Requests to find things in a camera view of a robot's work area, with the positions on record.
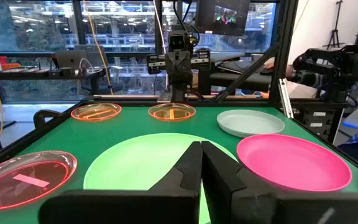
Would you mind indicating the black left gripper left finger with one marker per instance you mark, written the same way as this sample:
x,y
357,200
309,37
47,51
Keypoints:
x,y
120,208

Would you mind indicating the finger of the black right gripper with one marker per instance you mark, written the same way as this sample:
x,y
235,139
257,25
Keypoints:
x,y
172,71
185,71

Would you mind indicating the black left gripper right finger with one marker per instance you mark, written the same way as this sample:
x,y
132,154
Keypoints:
x,y
259,208

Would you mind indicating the pink plastic plate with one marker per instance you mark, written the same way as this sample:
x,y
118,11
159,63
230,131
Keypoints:
x,y
291,161

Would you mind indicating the pale grey plastic plate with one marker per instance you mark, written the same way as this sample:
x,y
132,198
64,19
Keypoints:
x,y
250,123

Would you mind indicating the clear red plate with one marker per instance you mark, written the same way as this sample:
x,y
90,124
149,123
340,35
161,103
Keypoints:
x,y
5,189

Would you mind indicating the black neighbouring robot arm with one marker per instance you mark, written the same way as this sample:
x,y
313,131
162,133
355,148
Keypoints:
x,y
337,67

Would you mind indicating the person's forearm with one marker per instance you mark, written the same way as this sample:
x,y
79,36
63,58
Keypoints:
x,y
306,77

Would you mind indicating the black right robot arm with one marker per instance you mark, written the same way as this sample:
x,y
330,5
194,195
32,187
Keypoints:
x,y
179,91

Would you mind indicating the clear orange plate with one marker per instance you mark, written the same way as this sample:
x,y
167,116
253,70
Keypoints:
x,y
96,112
166,113

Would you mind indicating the large light green plate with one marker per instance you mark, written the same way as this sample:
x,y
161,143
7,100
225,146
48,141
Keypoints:
x,y
135,161

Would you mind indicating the black keyboard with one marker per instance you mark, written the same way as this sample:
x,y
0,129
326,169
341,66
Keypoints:
x,y
241,67

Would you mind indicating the grey desk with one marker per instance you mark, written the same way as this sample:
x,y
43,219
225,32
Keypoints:
x,y
241,79

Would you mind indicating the black hanging monitor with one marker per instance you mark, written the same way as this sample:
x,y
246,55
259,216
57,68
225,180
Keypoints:
x,y
222,18

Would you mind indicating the person's hand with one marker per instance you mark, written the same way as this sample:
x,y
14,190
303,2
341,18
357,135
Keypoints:
x,y
269,63

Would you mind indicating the silver laptop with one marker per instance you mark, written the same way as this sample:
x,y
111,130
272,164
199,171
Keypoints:
x,y
70,60

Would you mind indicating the silver aluminium profile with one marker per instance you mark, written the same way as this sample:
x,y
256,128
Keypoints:
x,y
286,99

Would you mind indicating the black chair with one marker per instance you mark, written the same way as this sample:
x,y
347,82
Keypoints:
x,y
42,115

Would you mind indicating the black desk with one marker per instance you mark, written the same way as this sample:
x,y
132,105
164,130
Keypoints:
x,y
26,74

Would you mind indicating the orange box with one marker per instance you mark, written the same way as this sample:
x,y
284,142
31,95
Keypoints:
x,y
9,63

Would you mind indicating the black easel stand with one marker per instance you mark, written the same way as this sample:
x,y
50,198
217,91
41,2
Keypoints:
x,y
336,31

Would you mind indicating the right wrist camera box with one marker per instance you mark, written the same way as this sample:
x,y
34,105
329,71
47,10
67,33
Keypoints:
x,y
177,42

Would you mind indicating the black table frame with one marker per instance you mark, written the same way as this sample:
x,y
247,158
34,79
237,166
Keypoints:
x,y
129,102

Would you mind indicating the black diagonal frame strut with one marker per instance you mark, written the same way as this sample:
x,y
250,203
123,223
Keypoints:
x,y
247,73

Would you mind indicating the black vertical frame post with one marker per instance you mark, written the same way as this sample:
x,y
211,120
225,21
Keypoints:
x,y
283,46

